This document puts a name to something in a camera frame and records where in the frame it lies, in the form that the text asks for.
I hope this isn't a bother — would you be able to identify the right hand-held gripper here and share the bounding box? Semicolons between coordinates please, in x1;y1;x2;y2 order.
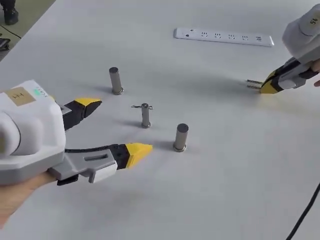
259;4;320;95

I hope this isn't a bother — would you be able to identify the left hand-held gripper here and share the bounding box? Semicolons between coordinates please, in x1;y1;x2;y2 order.
0;79;154;187

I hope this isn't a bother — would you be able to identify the metal cotter pin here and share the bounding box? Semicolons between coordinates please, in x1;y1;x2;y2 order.
245;78;264;90
130;104;154;111

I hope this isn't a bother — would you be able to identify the white power strip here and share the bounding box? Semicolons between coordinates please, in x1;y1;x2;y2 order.
173;27;275;48

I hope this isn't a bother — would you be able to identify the black cable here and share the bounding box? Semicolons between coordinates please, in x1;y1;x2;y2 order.
284;181;320;240

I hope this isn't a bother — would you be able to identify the black object on floor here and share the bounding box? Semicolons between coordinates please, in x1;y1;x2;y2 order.
0;37;11;52

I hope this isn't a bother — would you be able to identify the small metal pin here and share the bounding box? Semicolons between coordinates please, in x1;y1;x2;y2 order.
140;102;152;129

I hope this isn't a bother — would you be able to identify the person's left hand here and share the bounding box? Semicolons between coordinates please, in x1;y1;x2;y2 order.
0;172;55;227

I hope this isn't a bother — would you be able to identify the large metal pin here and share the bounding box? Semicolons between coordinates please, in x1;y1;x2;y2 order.
172;122;189;153
108;66;125;96

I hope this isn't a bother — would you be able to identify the person's right hand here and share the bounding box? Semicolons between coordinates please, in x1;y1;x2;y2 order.
310;58;320;88

